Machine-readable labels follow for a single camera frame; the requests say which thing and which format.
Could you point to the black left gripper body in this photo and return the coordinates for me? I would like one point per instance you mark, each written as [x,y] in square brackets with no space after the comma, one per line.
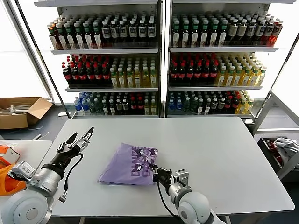
[66,157]

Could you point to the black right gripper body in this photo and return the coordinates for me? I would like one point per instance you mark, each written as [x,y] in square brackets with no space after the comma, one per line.
[167,178]

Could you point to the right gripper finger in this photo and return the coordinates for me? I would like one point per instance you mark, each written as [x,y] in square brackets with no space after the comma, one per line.
[157,168]
[157,177]

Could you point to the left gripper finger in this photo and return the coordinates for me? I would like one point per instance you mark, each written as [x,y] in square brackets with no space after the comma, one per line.
[67,142]
[84,141]

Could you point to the purple printed t-shirt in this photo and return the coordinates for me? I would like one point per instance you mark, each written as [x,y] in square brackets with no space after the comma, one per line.
[121,168]

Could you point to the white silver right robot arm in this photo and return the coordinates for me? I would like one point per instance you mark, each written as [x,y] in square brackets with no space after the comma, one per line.
[194,207]

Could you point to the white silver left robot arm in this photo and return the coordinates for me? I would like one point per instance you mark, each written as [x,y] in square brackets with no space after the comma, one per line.
[28,205]

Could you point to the grey white clothes pile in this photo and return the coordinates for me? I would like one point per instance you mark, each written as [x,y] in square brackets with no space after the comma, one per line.
[286,145]

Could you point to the small white floor object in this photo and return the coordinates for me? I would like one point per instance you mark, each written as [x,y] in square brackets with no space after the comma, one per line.
[62,114]

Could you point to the white floor stick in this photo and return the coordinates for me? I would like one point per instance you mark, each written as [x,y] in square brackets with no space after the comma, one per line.
[37,137]

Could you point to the blue water bottle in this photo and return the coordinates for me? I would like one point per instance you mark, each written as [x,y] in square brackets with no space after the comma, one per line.
[171,106]
[179,106]
[84,109]
[77,108]

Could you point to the green tinted bottle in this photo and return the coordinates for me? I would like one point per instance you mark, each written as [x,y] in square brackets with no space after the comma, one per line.
[98,109]
[91,109]
[186,106]
[193,106]

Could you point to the orange white carton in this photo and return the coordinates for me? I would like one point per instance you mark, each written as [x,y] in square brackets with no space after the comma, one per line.
[11,156]

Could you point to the open cardboard box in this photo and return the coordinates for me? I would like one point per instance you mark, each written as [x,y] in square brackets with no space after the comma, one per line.
[14,121]

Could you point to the red cap cola bottle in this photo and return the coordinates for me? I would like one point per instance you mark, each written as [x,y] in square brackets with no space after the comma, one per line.
[173,74]
[235,103]
[105,78]
[133,106]
[97,78]
[82,78]
[181,74]
[189,74]
[205,74]
[197,74]
[140,106]
[90,78]
[67,78]
[228,103]
[75,78]
[213,74]

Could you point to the white packing sheets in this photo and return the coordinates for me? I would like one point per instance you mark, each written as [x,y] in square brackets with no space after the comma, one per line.
[16,110]

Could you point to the yellow juice bottle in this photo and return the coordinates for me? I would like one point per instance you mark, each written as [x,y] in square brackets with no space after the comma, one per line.
[146,108]
[220,79]
[113,80]
[236,79]
[153,80]
[145,80]
[229,79]
[240,108]
[253,79]
[129,80]
[121,80]
[260,78]
[244,79]
[248,107]
[153,108]
[137,80]

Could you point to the orange fabric bag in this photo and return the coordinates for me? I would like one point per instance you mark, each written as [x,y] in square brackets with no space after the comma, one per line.
[7,186]

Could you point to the black slanted pole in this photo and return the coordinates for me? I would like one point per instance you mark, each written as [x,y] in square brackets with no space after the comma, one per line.
[278,70]
[42,58]

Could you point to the grey metal shelf unit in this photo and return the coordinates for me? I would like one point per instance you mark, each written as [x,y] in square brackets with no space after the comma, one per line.
[105,51]
[222,49]

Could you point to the green cap dark bottle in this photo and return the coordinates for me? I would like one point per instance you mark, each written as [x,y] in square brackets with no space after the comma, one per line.
[88,38]
[96,37]
[69,38]
[61,38]
[79,38]
[203,35]
[175,35]
[213,35]
[222,35]
[185,35]
[194,35]

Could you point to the black storage bin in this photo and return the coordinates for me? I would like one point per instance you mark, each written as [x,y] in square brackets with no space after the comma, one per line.
[272,159]

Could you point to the red striped cloth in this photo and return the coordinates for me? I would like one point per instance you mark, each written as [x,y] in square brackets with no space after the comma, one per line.
[271,144]

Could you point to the white cap dark bottle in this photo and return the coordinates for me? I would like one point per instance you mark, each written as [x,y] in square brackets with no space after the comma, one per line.
[132,32]
[268,31]
[114,32]
[122,32]
[105,32]
[250,31]
[259,31]
[151,31]
[142,32]

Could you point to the grey metal rack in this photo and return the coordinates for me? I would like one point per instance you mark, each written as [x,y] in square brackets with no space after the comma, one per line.
[262,112]

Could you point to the beige label dark bottle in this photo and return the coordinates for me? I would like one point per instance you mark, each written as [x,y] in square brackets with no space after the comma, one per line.
[241,31]
[232,31]

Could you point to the red drink bottle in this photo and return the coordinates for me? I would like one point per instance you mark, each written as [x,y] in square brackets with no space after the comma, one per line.
[276,31]

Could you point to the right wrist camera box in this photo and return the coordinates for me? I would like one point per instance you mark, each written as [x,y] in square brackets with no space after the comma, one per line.
[182,177]

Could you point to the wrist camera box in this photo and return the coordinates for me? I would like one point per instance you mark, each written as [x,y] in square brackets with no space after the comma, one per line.
[22,169]
[182,177]

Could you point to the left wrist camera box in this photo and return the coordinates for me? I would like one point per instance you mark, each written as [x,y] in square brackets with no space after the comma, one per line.
[22,169]

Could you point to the grey slanted window post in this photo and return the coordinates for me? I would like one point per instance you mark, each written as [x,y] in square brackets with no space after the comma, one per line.
[29,46]

